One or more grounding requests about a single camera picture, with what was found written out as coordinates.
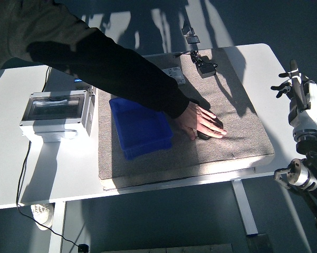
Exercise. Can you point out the black plastic nut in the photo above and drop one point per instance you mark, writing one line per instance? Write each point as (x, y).
(199, 102)
(203, 136)

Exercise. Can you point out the beige foam underlay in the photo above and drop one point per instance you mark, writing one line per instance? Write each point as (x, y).
(108, 185)

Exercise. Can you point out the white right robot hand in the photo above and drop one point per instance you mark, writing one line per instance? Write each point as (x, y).
(309, 110)

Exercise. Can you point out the white table leg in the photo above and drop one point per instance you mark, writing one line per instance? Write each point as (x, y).
(56, 224)
(246, 210)

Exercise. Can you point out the grey-brown mat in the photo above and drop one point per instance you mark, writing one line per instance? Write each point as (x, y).
(147, 163)

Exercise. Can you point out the small grey floor block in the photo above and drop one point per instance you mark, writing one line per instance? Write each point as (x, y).
(193, 39)

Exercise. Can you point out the grey enclosure with clear lid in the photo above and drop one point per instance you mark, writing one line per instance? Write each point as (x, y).
(55, 108)

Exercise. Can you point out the grey square metal plate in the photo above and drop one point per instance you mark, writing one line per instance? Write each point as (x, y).
(178, 73)

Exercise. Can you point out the small dark floor bracket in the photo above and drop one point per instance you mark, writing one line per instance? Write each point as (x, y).
(187, 28)

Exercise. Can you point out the black floor plug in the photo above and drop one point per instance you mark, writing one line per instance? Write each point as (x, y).
(83, 247)

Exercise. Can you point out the black power adapter plug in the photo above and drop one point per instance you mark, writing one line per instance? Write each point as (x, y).
(207, 70)

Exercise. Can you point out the circuit breaker with blue label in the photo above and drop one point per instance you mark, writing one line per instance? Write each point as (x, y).
(88, 88)

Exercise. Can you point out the dark floor block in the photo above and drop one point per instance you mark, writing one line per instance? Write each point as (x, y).
(258, 243)

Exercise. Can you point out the blue plastic box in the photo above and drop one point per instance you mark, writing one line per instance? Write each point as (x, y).
(142, 131)

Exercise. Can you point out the person's left forearm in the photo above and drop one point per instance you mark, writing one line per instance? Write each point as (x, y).
(134, 73)

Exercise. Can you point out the person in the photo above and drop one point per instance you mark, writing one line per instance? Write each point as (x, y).
(29, 21)

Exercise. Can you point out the person's left hand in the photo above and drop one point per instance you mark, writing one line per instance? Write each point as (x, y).
(197, 118)

